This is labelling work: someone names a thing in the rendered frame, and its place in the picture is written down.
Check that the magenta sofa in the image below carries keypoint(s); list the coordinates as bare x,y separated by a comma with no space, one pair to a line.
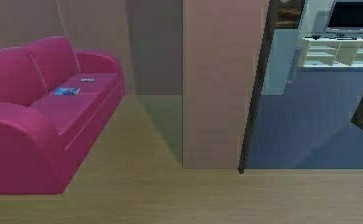
25,133

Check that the small grey remote control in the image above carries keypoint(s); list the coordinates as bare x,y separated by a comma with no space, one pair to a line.
88,80

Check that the black television set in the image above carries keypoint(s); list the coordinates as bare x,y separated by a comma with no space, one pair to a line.
351,16

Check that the blue book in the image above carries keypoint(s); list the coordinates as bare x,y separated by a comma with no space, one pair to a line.
67,91

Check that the dark framed picture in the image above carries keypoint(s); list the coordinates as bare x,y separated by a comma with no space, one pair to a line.
289,12

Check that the white open shelf unit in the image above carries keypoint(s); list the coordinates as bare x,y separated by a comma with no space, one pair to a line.
335,53

